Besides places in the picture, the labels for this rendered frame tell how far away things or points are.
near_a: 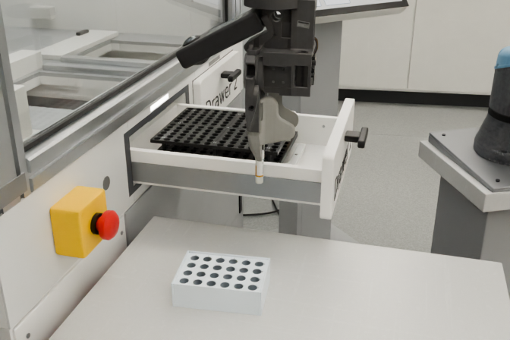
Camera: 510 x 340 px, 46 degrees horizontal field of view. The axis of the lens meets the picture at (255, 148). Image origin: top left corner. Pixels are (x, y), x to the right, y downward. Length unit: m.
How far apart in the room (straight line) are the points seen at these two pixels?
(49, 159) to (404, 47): 3.37
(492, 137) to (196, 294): 0.74
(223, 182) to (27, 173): 0.33
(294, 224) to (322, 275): 1.26
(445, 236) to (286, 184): 0.61
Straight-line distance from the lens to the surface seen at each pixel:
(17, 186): 0.75
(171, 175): 0.99
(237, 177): 0.95
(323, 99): 2.02
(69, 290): 0.90
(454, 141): 1.39
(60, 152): 0.83
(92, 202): 0.82
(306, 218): 2.16
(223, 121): 1.10
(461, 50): 4.05
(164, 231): 1.02
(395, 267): 0.95
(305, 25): 0.71
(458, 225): 1.40
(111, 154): 0.94
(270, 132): 0.75
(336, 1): 1.86
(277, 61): 0.71
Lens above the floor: 1.28
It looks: 23 degrees down
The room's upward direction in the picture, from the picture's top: straight up
